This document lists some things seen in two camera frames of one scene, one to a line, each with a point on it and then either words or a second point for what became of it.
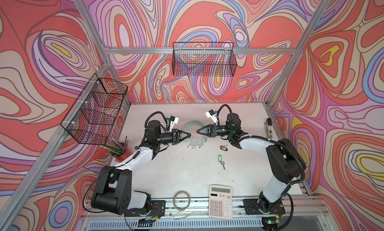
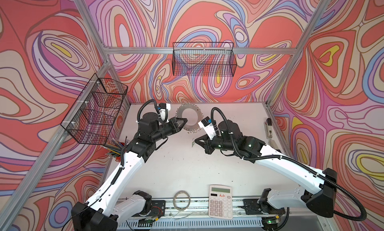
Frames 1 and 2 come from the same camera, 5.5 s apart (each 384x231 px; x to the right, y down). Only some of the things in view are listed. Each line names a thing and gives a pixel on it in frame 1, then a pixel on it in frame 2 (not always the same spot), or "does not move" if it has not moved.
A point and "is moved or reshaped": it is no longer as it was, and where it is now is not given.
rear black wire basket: x=207 y=58 does not move
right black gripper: x=212 y=130 -> x=208 y=148
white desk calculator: x=220 y=202 does not move
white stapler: x=269 y=134 does not move
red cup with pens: x=118 y=149 does not move
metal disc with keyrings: x=197 y=140 is moved or reshaped
